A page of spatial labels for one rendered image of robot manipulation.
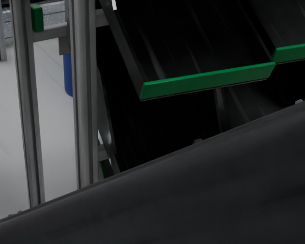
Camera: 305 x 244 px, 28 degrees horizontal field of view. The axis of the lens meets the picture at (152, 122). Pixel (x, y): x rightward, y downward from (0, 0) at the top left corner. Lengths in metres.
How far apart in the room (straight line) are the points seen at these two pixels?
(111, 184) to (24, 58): 0.53
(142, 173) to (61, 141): 1.14
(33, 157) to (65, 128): 0.58
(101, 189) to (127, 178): 0.02
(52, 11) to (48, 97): 0.41
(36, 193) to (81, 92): 0.30
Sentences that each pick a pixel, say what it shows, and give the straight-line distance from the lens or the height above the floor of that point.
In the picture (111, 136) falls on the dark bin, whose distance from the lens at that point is 0.64.
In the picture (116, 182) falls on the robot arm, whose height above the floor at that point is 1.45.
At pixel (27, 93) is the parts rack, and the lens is 0.80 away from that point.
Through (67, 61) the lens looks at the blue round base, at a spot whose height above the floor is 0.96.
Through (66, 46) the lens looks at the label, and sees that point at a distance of 0.82.
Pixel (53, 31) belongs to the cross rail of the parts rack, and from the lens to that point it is 0.79.
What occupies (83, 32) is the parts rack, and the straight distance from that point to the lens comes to 0.60.
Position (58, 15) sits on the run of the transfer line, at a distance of 1.91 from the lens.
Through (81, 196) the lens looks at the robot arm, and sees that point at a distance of 0.28.
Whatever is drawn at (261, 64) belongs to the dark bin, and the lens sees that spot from 0.57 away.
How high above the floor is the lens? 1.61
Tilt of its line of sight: 31 degrees down
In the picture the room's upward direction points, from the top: 2 degrees clockwise
